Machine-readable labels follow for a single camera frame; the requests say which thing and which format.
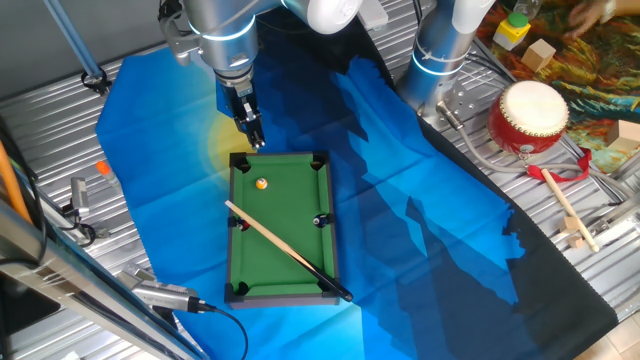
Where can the blue mountain print cloth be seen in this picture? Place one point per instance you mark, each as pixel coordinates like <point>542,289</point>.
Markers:
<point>425,200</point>

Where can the red pool ball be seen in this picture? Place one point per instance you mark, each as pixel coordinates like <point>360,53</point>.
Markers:
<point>243,225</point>

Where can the black pole clamp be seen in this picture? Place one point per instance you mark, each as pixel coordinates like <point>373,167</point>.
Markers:
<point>96,80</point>

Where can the glue stick orange cap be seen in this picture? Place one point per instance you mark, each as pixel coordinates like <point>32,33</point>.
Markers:
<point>106,172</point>

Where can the wooden pool cue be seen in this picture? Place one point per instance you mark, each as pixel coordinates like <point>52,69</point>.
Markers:
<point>280,244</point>

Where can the small grey camera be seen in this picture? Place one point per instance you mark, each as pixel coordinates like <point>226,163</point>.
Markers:
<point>79,195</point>

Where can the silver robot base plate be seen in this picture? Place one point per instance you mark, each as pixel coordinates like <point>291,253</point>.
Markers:
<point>462,100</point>

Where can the aluminium profile rail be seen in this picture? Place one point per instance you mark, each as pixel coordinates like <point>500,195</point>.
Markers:
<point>617,215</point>

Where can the white wristband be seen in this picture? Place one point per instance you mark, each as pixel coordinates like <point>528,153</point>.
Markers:
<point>610,10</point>

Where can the wooden cube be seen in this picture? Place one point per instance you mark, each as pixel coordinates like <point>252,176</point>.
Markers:
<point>625,136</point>
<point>538,55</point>

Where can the blue pole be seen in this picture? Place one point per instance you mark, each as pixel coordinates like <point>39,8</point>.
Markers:
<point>72,40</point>

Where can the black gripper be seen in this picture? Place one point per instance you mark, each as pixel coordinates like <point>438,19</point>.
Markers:
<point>240,102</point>

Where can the yellow box green button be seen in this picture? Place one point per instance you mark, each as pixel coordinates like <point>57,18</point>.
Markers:
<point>510,32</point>

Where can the person's forearm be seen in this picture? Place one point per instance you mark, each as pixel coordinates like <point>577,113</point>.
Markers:
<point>629,6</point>

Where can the clear plastic bottle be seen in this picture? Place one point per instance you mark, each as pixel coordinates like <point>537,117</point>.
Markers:
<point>527,7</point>

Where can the red drum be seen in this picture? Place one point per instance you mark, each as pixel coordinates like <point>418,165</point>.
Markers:
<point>530,115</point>

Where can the orange pole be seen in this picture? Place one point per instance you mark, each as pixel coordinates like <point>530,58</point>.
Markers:
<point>11,185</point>

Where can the mini green pool table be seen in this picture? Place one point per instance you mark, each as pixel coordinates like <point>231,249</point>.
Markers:
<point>290,210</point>

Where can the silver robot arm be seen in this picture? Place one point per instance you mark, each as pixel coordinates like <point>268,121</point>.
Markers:
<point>225,40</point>

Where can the wooden drumstick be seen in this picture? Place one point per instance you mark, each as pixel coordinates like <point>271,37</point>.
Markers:
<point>567,207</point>

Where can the person's hand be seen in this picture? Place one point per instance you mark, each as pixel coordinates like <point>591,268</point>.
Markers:
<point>587,15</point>

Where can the small wooden block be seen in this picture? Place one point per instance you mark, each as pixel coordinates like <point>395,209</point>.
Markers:
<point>569,224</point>
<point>576,242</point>

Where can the colourful painted cloth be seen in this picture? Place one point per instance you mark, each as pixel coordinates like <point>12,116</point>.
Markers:
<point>600,65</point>

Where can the yellow striped pool ball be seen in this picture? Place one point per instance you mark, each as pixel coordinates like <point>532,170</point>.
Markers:
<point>261,183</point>

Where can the aluminium frame bar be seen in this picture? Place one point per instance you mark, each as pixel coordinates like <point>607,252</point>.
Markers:
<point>75,285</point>

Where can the grey camera mount block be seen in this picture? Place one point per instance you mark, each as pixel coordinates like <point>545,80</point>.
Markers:
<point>137,276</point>

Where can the dark blue pool ball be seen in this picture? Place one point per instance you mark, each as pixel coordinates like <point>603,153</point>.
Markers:
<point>320,220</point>

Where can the silver camera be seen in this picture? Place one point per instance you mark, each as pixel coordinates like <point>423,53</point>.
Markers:
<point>165,296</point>

